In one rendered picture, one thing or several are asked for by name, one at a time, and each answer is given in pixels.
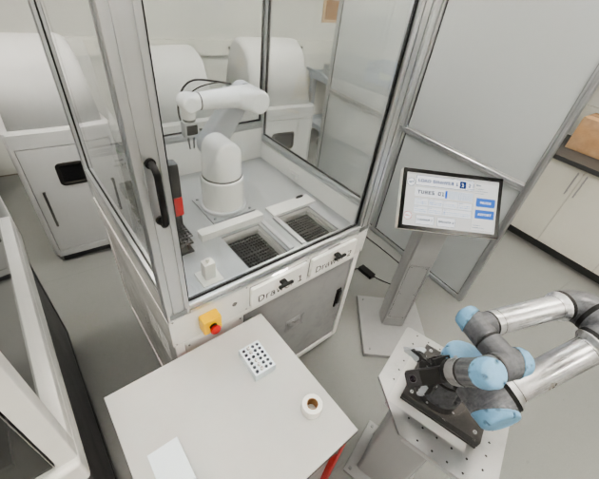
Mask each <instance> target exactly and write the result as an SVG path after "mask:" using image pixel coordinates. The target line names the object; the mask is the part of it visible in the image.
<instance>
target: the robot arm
mask: <svg viewBox="0 0 599 479"><path fill-rule="evenodd" d="M555 320H558V321H569V322H571V323H573V324H574V325H575V326H576V327H577V328H578V329H577V330H576V331H575V338H573V339H571V340H569V341H567V342H565V343H563V344H562V345H560V346H558V347H556V348H554V349H552V350H550V351H548V352H546V353H544V354H542V355H540V356H538V357H537V358H535V359H533V357H532V356H531V354H530V353H529V352H528V351H527V350H525V349H523V348H520V347H512V346H511V345H510V344H509V343H508V341H507V340H506V339H505V338H504V337H503V336H502V335H503V334H507V333H511V332H515V331H518V330H522V329H526V328H530V327H533V326H536V325H540V324H544V323H548V322H551V321H555ZM455 322H456V323H457V325H458V326H459V328H460V329H461V331H462V332H464V334H465V335H466V336H467V337H468V339H469V340H470V341H471V342H472V343H473V345H472V344H470V343H467V342H464V341H461V340H453V341H450V342H449V343H447V344H446V346H445V347H444V348H443V349H442V350H441V353H440V355H436V356H433V357H431V358H429V359H428V358H427V356H426V355H425V354H424V353H425V352H426V349H425V348H423V347H418V348H412V347H403V349H404V352H405V353H407V354H408V355H409V356H411V357H412V358H413V360H414V361H415V362H418V361H420V362H419V368H418V369H413V370H407V371H405V373H404V375H405V379H406V383H407V386H408V387H410V388H412V387H420V388H419V389H418V391H417V392H416V393H417V395H419V396H423V395H425V397H426V398H427V399H428V400H429V401H430V402H431V403H433V404H434V405H436V406H438V407H439V408H441V409H445V410H453V409H455V408H457V407H458V406H459V405H460V404H461V402H463V404H464V405H465V407H466V408H467V409H468V411H469V412H470V414H471V417H472V418H473V419H474V420H475V421H476V423H477V424H478V425H479V427H480V428H481V429H483V430H485V431H497V430H501V429H505V428H507V427H509V426H511V425H513V424H514V423H517V422H518V421H520V420H521V412H522V411H524V410H525V403H526V402H528V401H530V400H531V399H533V398H535V397H536V396H538V395H540V394H542V393H545V392H547V391H549V390H551V389H553V388H555V387H557V386H559V385H561V384H562V383H564V382H566V381H568V380H570V379H572V378H574V377H576V376H577V375H579V374H582V373H584V372H586V371H588V370H590V369H592V368H593V367H595V366H597V365H599V296H598V295H595V294H593V293H589V292H585V291H579V290H557V291H553V292H549V293H547V294H546V295H545V296H544V297H541V298H536V299H532V300H528V301H524V302H520V303H516V304H513V305H508V306H504V307H500V308H496V309H492V310H489V311H485V312H480V311H479V310H478V309H477V308H476V307H474V306H467V307H465V308H463V309H461V310H460V311H459V312H458V313H457V314H456V316H455ZM475 347H476V348H475Z"/></svg>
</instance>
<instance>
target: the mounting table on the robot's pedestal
mask: <svg viewBox="0 0 599 479"><path fill-rule="evenodd" d="M427 344H428V345H430V346H431V347H433V348H435V349H437V350H438V351H440V352H441V350H442V349H443V348H444V347H442V346H440V345H439V344H437V343H435V342H434V341H432V340H431V339H429V338H428V337H426V336H424V335H422V334H420V333H419V332H417V331H415V330H413V329H412V328H410V327H408V328H407V329H406V330H405V332H404V334H403V335H402V337H401V339H400V340H399V342H398V343H397V345H396V347H395V349H394V351H393V352H392V354H391V356H390V357H389V359H388V361H387V363H386V364H385V366H384V368H383V369H382V371H381V373H380V375H379V376H378V380H379V383H380V386H381V389H382V391H383V393H384V396H385V399H386V402H387V405H388V408H389V411H390V414H391V416H392V418H393V421H394V424H395V427H396V432H397V435H398V436H399V437H400V438H401V442H403V443H404V444H405V445H407V446H408V447H409V448H411V449H412V450H414V451H415V452H416V453H418V454H419V455H420V456H422V457H423V458H424V459H426V460H427V461H429V462H430V463H431V464H433V465H434V466H435V467H437V468H438V469H440V470H441V471H442V472H444V473H445V474H446V475H448V476H449V477H451V478H452V479H499V475H500V471H501V466H502V461H503V456H504V451H505V447H506V442H507V437H508V432H509V428H510V427H507V428H505V429H501V430H497V431H485V430H484V431H483V435H482V439H481V443H480V444H479V445H478V446H477V447H475V449H474V448H472V447H471V446H469V445H468V444H467V445H466V449H465V451H464V452H462V451H461V450H459V449H458V448H456V447H455V446H453V445H452V444H450V443H449V442H448V441H446V440H445V439H443V438H442V437H440V436H439V435H437V434H436V433H435V432H433V431H431V430H430V429H428V428H427V427H426V426H424V425H423V424H421V423H420V422H418V421H417V420H416V419H414V418H413V417H412V416H411V415H409V414H408V413H406V412H405V411H403V410H402V409H400V408H399V407H398V406H396V405H395V404H393V403H392V402H390V401H389V400H388V397H389V395H390V393H391V391H392V389H393V387H394V386H395V384H396V382H397V380H398V378H399V376H400V374H401V372H402V371H403V369H404V367H405V365H406V363H407V361H408V359H409V357H410V356H409V355H408V354H407V353H405V352H404V349H403V347H412V348H418V347H423V348H425V347H426V345H427Z"/></svg>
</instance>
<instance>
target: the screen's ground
mask: <svg viewBox="0 0 599 479"><path fill-rule="evenodd" d="M416 175H423V176H431V177H439V178H447V179H455V180H463V181H471V182H474V189H473V191H465V190H456V189H449V188H440V187H432V186H424V185H415V186H409V185H407V183H406V192H405V202H404V210H406V211H413V210H414V200H415V197H417V198H425V199H433V200H442V201H455V200H447V199H439V198H438V197H437V189H439V190H448V191H455V192H464V193H472V194H473V202H470V201H457V202H466V203H472V204H473V206H472V215H471V219H470V220H469V219H461V218H452V217H444V216H436V215H427V214H419V213H413V215H412V219H411V220H405V219H403V220H402V224H407V225H415V226H424V227H433V228H441V229H449V230H457V231H466V232H475V233H482V234H491V235H494V226H495V216H496V206H497V197H498V188H499V182H487V181H480V180H472V179H463V178H456V177H448V176H439V175H432V174H424V173H415V172H408V174H407V179H408V177H411V178H416ZM476 198H479V199H488V200H495V207H494V209H493V208H485V207H477V206H475V204H476ZM475 209H476V210H484V211H493V212H494V216H493V220H482V219H475V218H474V213H475ZM404 210H403V214H404ZM416 215H425V216H434V217H435V220H434V225H425V224H416V223H415V216H416ZM437 217H441V218H450V219H455V227H454V228H450V227H441V226H436V222H437Z"/></svg>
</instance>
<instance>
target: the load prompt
mask: <svg viewBox="0 0 599 479"><path fill-rule="evenodd" d="M415 184H416V185H424V186H432V187H440V188H449V189H456V190H465V191H473V189H474V182H471V181H463V180H455V179H447V178H439V177H431V176H423V175H416V183H415Z"/></svg>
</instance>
